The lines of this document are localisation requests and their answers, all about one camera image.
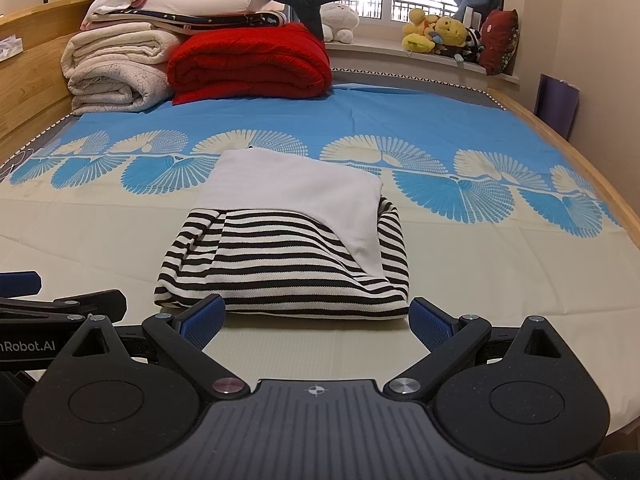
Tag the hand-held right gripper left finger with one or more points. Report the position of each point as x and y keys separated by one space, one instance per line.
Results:
x=205 y=320

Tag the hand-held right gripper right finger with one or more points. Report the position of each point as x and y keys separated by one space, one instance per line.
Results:
x=430 y=322

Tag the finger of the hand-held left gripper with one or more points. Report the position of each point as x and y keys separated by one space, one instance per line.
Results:
x=20 y=283
x=95 y=302

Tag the striped hooded shirt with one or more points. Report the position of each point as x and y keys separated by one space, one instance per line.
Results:
x=285 y=250

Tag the blue and cream printed bedsheet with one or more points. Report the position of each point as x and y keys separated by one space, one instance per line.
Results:
x=500 y=270

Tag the cream folded blanket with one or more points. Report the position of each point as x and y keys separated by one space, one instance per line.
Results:
x=115 y=70

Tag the tissue box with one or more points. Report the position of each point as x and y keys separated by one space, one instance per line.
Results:
x=10 y=47

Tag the window sill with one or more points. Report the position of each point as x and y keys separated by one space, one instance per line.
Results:
x=400 y=62

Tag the red folded blanket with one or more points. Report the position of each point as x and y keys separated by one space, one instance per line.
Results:
x=250 y=60

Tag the striped plush toy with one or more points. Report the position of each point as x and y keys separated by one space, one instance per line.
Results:
x=471 y=45

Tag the dark red cushion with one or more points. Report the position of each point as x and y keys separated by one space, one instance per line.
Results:
x=497 y=42

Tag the yellow bear plush toy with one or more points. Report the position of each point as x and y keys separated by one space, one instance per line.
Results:
x=450 y=35

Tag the yellow duck plush toy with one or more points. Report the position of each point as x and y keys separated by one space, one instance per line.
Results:
x=419 y=32

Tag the navy patterned folded blanket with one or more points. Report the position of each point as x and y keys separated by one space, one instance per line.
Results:
x=210 y=20

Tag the white plush toy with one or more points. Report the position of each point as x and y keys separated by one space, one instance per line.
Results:
x=340 y=22

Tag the white folded quilt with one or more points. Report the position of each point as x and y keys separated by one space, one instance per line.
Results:
x=215 y=1

